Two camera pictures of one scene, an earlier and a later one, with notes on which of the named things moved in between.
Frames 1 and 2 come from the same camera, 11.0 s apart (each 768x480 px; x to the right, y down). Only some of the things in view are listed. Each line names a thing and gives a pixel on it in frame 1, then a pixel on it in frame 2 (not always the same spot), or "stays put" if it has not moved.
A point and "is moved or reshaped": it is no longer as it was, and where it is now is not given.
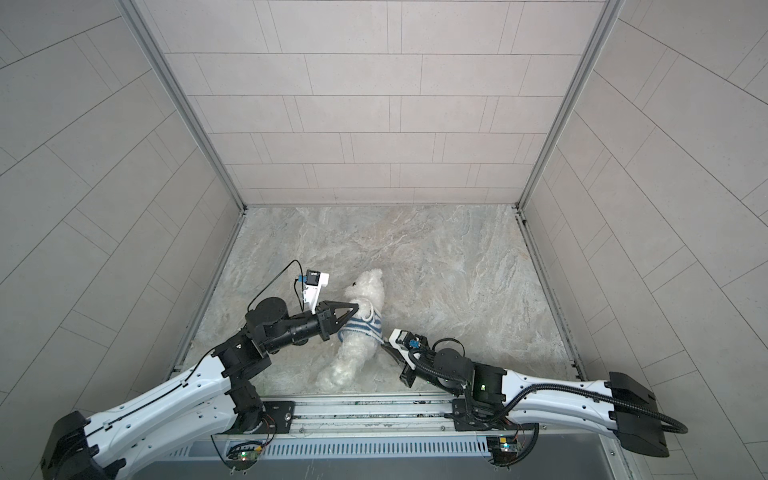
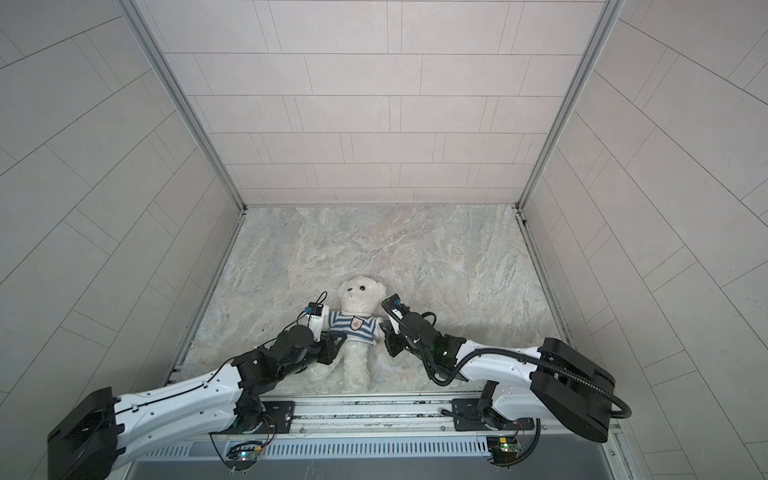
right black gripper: (408, 372) -> (390, 338)
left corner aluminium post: (133, 13) stays put
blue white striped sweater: (369, 324) is moved or reshaped
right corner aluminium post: (609, 8) stays put
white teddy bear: (358, 353) is moved or reshaped
